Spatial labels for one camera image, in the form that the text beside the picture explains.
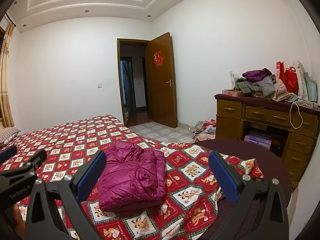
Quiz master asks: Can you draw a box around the magenta quilted down jacket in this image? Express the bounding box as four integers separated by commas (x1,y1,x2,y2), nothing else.
98,141,166,212

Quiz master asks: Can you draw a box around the clothes pile on floor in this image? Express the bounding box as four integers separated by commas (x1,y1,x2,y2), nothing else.
191,119,216,142

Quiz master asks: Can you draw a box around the clothes pile on dresser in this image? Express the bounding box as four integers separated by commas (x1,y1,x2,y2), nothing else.
233,68,298,102

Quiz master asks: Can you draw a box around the person left hand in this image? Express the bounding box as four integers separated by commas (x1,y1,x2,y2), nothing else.
12,204,25,240

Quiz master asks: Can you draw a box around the striped grey pillow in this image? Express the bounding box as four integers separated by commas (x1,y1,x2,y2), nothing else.
0,127,20,145

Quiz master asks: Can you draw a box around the red patterned bed quilt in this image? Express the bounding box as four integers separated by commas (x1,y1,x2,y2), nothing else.
1,115,223,239

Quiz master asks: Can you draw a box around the purple box under dresser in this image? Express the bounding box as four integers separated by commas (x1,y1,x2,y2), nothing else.
244,134,272,150

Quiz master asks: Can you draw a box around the brown wooden dresser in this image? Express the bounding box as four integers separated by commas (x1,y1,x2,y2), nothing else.
215,94,319,190

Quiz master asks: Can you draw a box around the pink box on dresser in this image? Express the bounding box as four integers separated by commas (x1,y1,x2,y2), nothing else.
222,89,244,98

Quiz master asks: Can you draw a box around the brown wooden door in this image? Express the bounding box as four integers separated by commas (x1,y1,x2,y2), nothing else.
145,32,177,128

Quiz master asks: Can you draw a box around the white card on dresser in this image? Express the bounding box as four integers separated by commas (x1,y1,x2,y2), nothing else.
229,71,240,89

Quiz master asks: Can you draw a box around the red gift bag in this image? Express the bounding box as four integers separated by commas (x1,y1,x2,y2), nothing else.
285,66,299,95

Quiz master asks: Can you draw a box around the beige patterned curtain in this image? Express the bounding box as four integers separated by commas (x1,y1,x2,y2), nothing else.
1,23,14,128

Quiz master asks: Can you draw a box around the teal paper bag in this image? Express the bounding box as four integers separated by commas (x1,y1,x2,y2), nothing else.
304,72,318,102

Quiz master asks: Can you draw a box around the red double happiness decoration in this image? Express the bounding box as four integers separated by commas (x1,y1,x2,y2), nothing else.
154,50,165,67

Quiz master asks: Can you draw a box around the white paper bag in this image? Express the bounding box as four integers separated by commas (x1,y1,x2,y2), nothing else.
293,60,308,99

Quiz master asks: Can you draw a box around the dark wooden door frame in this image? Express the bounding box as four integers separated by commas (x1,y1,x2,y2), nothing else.
117,38,150,127

